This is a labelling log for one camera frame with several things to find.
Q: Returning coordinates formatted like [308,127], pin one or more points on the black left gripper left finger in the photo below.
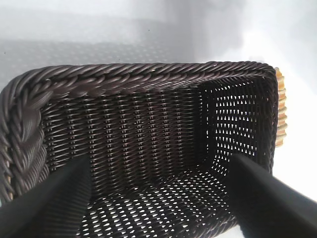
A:
[49,205]

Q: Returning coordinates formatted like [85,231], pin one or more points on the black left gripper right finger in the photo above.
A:
[267,203]

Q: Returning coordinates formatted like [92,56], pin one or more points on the long twisted striped bread loaf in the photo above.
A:
[281,111]

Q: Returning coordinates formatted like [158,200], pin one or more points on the dark brown woven wicker basket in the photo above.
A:
[138,129]

